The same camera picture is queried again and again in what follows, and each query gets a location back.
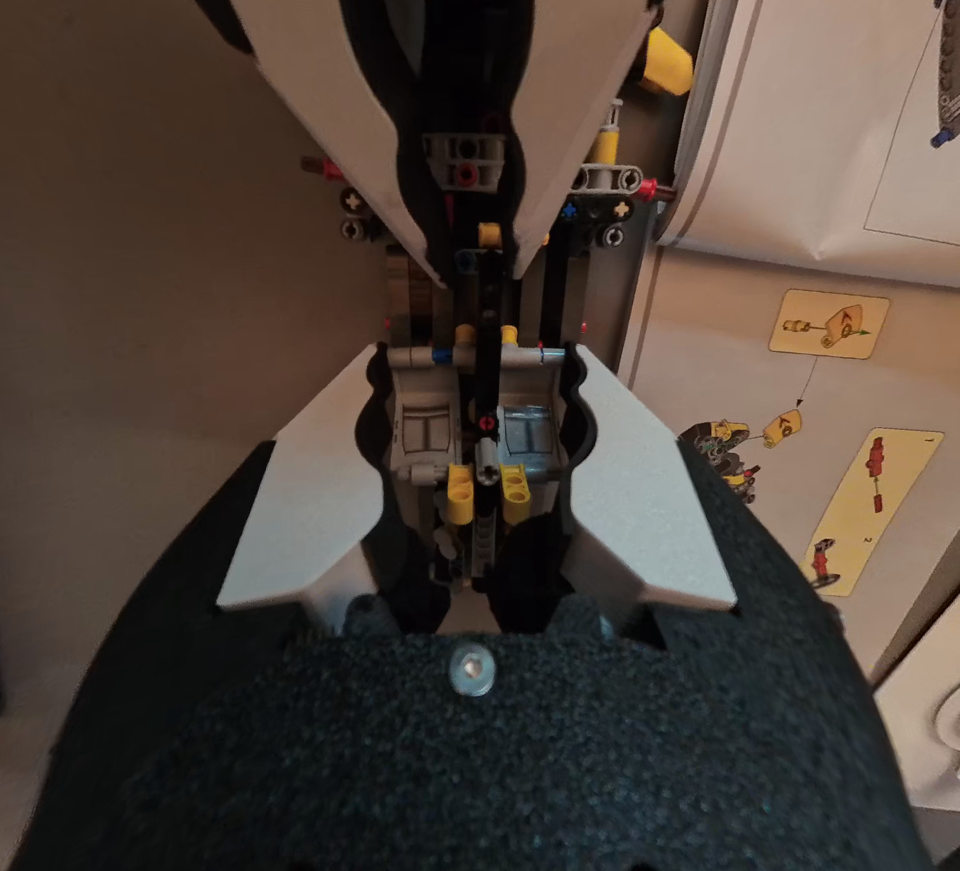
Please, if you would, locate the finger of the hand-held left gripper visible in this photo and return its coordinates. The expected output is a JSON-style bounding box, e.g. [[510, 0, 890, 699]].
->
[[512, 0, 670, 281], [187, 0, 449, 287]]

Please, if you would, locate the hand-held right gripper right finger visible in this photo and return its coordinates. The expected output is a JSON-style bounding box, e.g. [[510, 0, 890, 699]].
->
[[561, 340, 738, 637]]

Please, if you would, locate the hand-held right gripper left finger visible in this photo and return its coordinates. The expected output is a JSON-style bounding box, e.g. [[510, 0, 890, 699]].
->
[[216, 342, 393, 636]]

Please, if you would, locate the grey lego panel piece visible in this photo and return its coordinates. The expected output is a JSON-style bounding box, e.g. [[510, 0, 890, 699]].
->
[[386, 344, 464, 487]]

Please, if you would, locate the lego car chassis model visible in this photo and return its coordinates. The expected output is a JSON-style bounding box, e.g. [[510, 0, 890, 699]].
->
[[300, 0, 696, 596]]

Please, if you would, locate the open lego instruction booklet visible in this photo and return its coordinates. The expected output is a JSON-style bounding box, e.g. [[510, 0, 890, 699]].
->
[[615, 0, 960, 679]]

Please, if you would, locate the white monitor stand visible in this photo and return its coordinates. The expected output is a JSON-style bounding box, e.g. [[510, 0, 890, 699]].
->
[[872, 616, 960, 812]]

